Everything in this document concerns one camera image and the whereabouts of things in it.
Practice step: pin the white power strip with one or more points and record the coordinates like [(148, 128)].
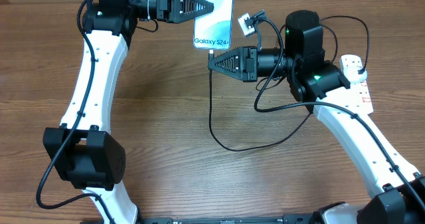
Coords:
[(361, 90)]

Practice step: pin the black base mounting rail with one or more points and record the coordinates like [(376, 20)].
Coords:
[(229, 220)]

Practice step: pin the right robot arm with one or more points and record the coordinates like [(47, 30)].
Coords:
[(395, 187)]

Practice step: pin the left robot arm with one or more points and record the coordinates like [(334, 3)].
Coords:
[(82, 149)]

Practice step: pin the Samsung Galaxy smartphone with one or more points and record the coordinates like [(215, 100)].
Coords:
[(213, 30)]

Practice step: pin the white charger plug adapter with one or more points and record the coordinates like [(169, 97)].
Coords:
[(354, 73)]

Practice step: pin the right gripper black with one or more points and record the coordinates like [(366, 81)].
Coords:
[(244, 60)]

